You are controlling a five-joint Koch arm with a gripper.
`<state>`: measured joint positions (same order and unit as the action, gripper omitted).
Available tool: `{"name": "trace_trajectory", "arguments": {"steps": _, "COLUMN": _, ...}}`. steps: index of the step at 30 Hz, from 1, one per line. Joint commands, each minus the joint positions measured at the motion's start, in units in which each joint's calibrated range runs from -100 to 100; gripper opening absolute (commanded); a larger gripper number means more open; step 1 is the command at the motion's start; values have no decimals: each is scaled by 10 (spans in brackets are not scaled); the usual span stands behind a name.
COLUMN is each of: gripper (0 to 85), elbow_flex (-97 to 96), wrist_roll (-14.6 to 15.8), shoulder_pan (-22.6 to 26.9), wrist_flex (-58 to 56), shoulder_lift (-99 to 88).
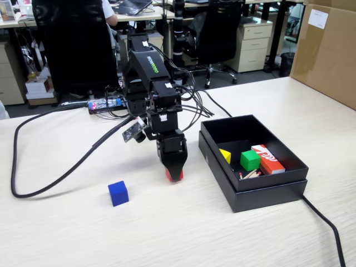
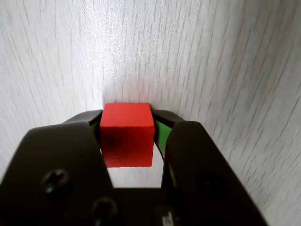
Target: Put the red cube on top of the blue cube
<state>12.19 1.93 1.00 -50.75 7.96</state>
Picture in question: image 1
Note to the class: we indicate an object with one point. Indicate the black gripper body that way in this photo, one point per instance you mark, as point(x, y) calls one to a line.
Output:
point(172, 144)

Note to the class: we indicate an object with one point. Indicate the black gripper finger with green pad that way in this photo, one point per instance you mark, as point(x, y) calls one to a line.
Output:
point(173, 167)

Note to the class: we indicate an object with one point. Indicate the red wooden cube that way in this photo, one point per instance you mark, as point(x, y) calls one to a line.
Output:
point(167, 175)

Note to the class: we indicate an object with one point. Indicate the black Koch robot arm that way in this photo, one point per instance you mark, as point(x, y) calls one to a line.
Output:
point(144, 69)

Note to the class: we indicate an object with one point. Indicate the blue wooden cube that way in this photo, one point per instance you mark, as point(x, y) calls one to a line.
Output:
point(118, 193)

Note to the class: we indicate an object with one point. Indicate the green wooden cube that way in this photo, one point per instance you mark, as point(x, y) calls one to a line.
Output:
point(249, 160)

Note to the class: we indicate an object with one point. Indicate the yellow wooden wedge block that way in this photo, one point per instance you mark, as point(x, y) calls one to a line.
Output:
point(226, 156)

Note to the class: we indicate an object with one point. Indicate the black cardboard box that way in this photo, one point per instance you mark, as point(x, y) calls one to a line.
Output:
point(239, 133)

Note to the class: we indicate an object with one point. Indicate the controller board with red LED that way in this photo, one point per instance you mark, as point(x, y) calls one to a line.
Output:
point(105, 104)

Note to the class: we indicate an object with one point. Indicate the red and white matchbox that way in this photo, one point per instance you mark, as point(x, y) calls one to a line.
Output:
point(268, 160)

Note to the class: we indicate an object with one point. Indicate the black and white pole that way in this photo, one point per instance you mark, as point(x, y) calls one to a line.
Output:
point(178, 33)

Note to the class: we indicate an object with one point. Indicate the beige three drawer cabinet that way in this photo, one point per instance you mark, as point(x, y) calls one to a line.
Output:
point(253, 47)

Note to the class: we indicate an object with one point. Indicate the black trash bin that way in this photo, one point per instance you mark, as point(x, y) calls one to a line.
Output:
point(287, 65)

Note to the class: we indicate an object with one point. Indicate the black mesh office chair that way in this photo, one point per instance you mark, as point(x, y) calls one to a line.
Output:
point(75, 44)

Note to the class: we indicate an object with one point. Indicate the black laptop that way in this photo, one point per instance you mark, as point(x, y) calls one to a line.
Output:
point(133, 7)

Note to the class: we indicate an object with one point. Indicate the stacked white cartons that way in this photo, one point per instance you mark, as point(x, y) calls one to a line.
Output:
point(40, 87)

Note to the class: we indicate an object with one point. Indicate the person in white shirt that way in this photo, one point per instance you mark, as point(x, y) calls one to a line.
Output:
point(109, 12)

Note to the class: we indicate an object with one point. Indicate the beige cabinet with dark gaps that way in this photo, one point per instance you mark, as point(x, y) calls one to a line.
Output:
point(9, 78)

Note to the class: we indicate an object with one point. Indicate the large brown cardboard box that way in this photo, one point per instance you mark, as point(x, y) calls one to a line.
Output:
point(328, 53)

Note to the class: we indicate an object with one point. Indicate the white paper label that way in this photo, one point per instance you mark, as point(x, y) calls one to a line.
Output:
point(318, 19)

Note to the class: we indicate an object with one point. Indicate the small picture card stand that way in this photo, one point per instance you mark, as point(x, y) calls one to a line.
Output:
point(8, 10)

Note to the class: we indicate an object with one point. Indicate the small wrist camera board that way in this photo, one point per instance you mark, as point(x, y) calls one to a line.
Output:
point(133, 132)

